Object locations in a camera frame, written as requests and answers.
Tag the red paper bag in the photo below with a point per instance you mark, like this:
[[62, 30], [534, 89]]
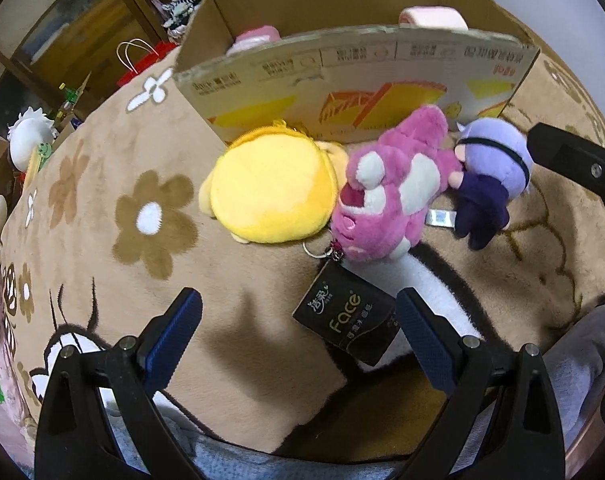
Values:
[[137, 55]]

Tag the black tissue pack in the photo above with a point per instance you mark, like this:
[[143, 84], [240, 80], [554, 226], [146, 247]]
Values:
[[350, 313]]

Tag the open cardboard box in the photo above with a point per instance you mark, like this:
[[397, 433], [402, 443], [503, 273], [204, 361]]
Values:
[[347, 70]]

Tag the yellow round plush pouch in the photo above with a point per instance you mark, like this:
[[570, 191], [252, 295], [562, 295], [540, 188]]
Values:
[[274, 185]]

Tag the white spiky hair plush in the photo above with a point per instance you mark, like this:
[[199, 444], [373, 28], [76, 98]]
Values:
[[31, 129]]

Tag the pink pig roll plush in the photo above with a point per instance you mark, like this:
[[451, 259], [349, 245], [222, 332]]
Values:
[[441, 17]]

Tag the beige floral blanket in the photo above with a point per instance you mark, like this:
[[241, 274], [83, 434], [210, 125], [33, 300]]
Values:
[[110, 231]]

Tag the pink bear plush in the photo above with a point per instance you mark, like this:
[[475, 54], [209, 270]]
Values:
[[390, 184]]

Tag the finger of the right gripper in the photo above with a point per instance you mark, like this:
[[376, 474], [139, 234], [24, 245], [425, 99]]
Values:
[[572, 157]]

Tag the basket of clutter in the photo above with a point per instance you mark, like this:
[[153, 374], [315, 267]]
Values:
[[175, 16]]

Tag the wooden wardrobe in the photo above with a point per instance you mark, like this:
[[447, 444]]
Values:
[[46, 43]]

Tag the green glass bottle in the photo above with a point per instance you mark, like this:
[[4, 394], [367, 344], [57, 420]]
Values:
[[71, 97]]

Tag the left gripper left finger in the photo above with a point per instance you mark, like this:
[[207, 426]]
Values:
[[74, 439]]

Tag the purple haired blindfolded doll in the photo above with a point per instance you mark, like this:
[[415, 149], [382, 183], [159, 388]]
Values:
[[496, 168]]

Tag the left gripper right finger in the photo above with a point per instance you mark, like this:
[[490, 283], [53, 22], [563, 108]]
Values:
[[500, 419]]

